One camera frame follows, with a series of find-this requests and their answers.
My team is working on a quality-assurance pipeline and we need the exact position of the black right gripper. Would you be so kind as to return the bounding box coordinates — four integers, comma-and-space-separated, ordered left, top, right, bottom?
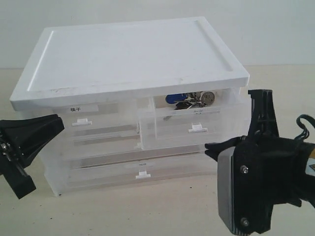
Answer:
204, 89, 305, 234

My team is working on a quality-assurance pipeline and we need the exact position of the key bunch with blue tag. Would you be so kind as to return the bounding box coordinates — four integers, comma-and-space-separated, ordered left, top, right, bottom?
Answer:
165, 91, 215, 110

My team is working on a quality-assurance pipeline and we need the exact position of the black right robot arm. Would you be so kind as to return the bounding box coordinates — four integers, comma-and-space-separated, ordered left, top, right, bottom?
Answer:
205, 89, 315, 236

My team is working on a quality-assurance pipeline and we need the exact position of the clear bottom wide drawer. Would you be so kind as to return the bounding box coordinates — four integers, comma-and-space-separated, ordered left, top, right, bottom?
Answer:
63, 146, 217, 191

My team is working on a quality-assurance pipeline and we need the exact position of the white plastic drawer cabinet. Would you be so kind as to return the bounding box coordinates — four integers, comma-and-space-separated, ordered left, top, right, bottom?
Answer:
10, 17, 250, 196

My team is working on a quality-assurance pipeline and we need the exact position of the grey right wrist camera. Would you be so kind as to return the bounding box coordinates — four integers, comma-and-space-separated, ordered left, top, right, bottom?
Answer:
217, 147, 236, 235

